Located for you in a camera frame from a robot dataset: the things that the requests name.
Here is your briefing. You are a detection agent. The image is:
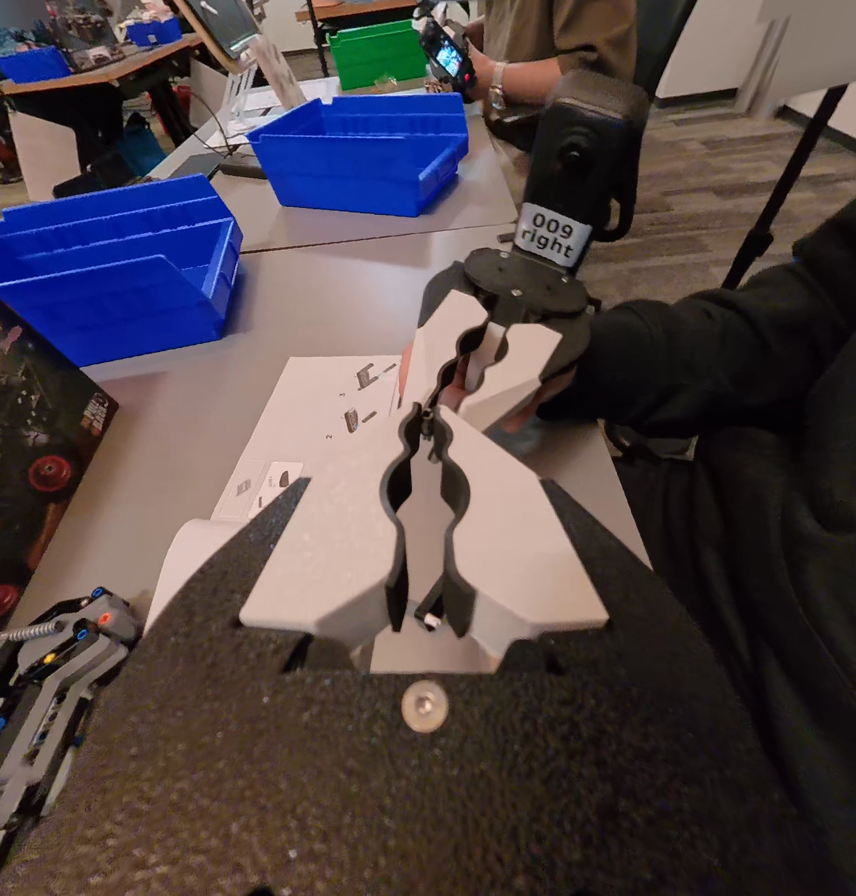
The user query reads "black handheld device with screen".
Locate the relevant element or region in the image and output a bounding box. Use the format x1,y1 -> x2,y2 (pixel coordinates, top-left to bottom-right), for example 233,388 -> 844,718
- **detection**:
417,14 -> 479,93

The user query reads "green storage bin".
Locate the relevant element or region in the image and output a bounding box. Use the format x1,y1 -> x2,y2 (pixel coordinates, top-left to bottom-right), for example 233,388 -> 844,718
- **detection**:
328,20 -> 429,92

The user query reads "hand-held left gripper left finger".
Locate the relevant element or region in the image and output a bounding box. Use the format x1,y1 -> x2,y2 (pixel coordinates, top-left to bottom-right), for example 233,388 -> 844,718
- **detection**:
239,405 -> 425,641

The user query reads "tablet with brown frame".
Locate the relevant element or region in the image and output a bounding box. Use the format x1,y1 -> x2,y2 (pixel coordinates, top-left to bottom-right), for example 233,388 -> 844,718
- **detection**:
172,0 -> 262,63

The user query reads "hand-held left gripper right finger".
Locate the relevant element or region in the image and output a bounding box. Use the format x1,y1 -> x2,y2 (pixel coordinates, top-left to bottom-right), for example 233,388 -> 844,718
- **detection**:
428,406 -> 611,666

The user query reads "person's right forearm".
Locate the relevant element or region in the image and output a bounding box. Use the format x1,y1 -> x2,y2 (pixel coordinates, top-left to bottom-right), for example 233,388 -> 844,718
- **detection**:
536,185 -> 856,449

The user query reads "black tripod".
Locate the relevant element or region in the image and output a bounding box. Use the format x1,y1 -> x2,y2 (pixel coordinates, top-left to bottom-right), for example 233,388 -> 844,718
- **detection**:
722,84 -> 852,289

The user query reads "white instruction booklet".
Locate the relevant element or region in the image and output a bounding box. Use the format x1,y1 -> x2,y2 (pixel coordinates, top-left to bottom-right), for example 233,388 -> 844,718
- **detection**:
142,356 -> 429,631

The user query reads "grey toy vehicle chassis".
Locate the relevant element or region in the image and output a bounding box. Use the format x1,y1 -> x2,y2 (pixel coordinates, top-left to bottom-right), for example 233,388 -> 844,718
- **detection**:
0,587 -> 143,841

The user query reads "clear acrylic stand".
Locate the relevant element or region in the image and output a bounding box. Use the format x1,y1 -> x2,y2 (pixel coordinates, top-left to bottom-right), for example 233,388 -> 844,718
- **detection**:
221,35 -> 309,133

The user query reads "black flat device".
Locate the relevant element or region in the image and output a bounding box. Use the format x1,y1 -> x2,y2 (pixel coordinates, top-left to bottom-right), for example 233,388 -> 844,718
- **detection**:
53,150 -> 268,200

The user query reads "toy set box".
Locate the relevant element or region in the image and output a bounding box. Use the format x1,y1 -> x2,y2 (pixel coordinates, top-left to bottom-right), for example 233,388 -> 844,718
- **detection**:
0,280 -> 119,634

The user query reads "wooden table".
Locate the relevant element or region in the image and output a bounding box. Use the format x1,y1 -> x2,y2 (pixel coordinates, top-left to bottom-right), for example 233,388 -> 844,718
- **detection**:
0,34 -> 208,169

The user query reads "large blue storage bin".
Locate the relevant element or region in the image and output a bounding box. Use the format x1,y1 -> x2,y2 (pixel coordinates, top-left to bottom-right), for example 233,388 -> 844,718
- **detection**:
247,92 -> 470,218

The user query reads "person's right hand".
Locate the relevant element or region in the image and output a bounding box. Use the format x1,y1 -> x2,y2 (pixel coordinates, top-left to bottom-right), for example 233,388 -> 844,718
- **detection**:
438,363 -> 577,436

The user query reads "person's black clothing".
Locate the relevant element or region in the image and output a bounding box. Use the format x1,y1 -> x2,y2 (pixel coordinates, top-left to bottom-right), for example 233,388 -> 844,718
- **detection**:
606,329 -> 856,896

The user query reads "small blue storage bin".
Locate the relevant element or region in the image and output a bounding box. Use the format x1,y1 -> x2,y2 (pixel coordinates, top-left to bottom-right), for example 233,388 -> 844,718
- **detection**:
0,46 -> 73,84
126,17 -> 184,47

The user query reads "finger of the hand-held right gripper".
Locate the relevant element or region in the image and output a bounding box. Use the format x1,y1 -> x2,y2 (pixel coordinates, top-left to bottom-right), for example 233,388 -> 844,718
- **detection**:
438,321 -> 566,431
403,289 -> 492,415

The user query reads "black toy brick beam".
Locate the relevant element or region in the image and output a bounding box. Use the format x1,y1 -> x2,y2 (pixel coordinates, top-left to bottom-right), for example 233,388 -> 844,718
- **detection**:
415,400 -> 449,627

